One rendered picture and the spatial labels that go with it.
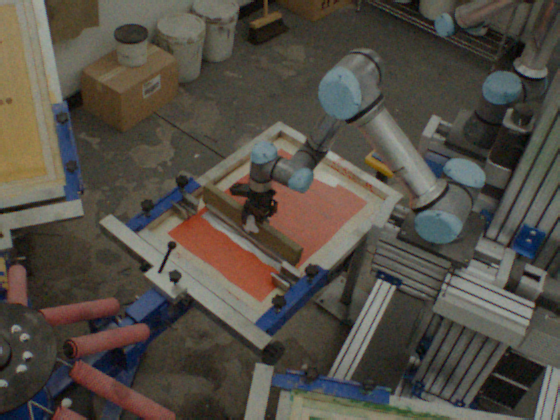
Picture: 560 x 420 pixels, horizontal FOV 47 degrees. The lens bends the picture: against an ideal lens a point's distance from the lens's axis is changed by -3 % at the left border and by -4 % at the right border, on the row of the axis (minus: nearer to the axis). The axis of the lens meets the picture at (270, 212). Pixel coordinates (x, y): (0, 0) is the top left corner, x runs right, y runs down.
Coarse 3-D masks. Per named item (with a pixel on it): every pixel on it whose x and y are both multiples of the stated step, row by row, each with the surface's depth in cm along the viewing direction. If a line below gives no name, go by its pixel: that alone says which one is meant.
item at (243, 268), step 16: (320, 192) 241; (336, 192) 242; (352, 192) 243; (352, 208) 237; (336, 224) 231; (320, 240) 225; (240, 256) 218; (256, 256) 218; (304, 256) 220; (224, 272) 212; (240, 272) 213; (256, 272) 214; (240, 288) 209; (256, 288) 209; (272, 288) 210
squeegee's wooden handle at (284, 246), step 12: (204, 192) 225; (216, 192) 221; (216, 204) 224; (228, 204) 219; (240, 204) 219; (228, 216) 223; (240, 216) 218; (264, 228) 213; (264, 240) 216; (276, 240) 212; (288, 240) 211; (288, 252) 211; (300, 252) 210
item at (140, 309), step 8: (152, 288) 195; (144, 296) 193; (152, 296) 193; (160, 296) 193; (136, 304) 190; (144, 304) 191; (152, 304) 191; (160, 304) 191; (168, 304) 196; (128, 312) 188; (136, 312) 188; (144, 312) 189; (152, 312) 190; (136, 320) 187; (144, 320) 189
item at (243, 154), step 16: (272, 128) 258; (288, 128) 259; (224, 160) 243; (240, 160) 246; (336, 160) 249; (208, 176) 237; (224, 176) 242; (352, 176) 246; (368, 176) 245; (384, 192) 240; (368, 224) 228; (160, 240) 214; (352, 240) 222; (176, 256) 210; (336, 256) 217; (192, 272) 207; (208, 288) 203; (224, 288) 204; (240, 304) 200; (256, 320) 197
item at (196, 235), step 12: (288, 156) 253; (240, 180) 242; (228, 192) 237; (192, 216) 228; (180, 228) 223; (192, 228) 224; (204, 228) 224; (180, 240) 220; (192, 240) 220; (204, 240) 221; (216, 240) 221; (228, 240) 222; (192, 252) 217; (204, 252) 217; (216, 252) 218; (228, 252) 218
